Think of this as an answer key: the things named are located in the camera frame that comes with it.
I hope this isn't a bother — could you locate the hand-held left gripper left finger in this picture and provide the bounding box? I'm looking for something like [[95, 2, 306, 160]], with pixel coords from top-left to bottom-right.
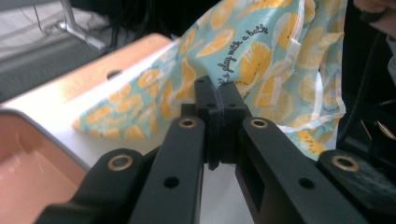
[[181, 75, 224, 172]]

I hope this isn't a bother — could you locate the pink basket with grey rim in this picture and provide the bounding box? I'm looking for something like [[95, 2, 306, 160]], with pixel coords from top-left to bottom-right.
[[0, 104, 94, 224]]

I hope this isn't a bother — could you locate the metal stand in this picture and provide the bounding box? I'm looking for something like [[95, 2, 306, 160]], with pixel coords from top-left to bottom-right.
[[57, 0, 107, 51]]

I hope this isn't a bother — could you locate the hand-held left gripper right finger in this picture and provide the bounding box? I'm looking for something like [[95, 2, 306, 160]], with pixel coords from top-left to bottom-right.
[[217, 80, 254, 165]]

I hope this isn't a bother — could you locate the orange slice print cloth bag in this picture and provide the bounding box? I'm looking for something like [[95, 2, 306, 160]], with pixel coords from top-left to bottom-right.
[[72, 0, 348, 162]]

